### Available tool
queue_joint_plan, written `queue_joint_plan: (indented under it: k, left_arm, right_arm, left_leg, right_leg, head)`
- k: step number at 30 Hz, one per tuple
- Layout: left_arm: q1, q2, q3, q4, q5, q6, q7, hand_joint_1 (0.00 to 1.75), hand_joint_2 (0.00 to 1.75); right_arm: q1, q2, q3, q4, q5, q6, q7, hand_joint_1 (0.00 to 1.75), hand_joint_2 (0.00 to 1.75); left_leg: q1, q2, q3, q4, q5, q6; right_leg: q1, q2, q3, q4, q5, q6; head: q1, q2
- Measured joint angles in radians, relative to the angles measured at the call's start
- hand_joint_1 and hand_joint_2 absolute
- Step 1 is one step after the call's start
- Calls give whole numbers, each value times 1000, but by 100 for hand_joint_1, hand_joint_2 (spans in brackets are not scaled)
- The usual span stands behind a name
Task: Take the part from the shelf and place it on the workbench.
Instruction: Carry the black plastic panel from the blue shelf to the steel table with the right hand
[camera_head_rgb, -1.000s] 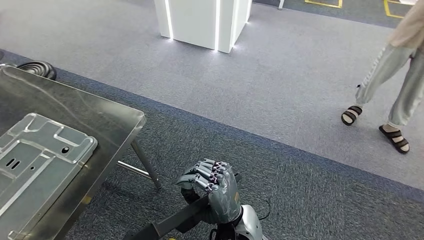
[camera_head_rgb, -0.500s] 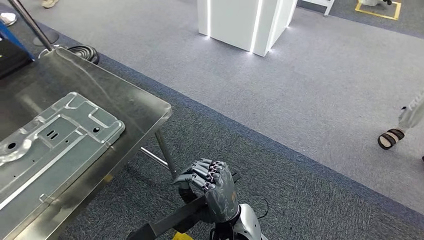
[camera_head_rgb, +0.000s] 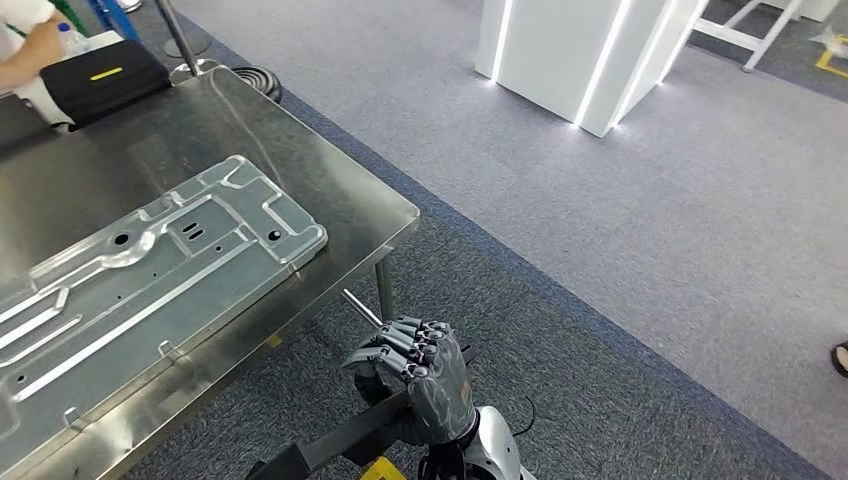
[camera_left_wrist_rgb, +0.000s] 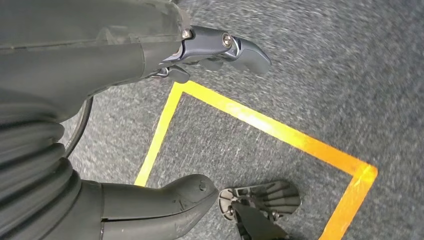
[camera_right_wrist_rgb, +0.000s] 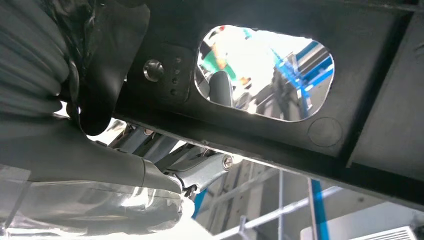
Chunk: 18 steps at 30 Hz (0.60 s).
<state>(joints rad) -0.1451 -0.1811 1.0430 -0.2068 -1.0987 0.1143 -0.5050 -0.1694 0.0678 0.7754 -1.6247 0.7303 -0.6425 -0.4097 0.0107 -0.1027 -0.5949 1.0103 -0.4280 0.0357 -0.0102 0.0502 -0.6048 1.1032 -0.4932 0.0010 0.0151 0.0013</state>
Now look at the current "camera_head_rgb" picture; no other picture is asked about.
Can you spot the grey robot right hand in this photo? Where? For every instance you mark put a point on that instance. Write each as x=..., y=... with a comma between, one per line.
x=440, y=391

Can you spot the black plastic plate part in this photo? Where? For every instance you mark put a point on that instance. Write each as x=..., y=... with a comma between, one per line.
x=351, y=434

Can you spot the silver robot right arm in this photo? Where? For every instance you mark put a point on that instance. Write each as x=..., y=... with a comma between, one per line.
x=497, y=444

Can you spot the person's forearm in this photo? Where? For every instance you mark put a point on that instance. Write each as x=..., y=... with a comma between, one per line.
x=33, y=53

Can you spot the stainless steel workbench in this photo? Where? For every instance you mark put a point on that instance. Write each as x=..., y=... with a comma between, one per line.
x=265, y=146

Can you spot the stamped sheet metal panel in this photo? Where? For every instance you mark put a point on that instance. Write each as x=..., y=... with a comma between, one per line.
x=166, y=265

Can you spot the white pillar with light strips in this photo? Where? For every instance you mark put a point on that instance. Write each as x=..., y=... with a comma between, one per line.
x=550, y=53

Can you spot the black ribbed round base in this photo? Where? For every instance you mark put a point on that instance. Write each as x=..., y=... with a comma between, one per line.
x=258, y=81

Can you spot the person's foot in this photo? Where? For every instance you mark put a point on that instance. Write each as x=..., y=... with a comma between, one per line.
x=841, y=361

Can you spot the black case with yellow mark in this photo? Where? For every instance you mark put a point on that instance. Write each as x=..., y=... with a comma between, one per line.
x=99, y=86

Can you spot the clear plastic bottle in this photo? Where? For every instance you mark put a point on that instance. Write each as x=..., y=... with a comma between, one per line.
x=73, y=43

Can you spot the person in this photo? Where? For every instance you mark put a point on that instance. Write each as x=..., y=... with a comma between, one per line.
x=20, y=13

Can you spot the chrome stanchion post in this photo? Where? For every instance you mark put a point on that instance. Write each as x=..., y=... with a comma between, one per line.
x=179, y=33

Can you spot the white metal frame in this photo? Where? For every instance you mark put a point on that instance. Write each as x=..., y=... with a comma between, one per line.
x=722, y=32

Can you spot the blue frame leg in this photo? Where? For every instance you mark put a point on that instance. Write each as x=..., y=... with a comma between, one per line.
x=116, y=16

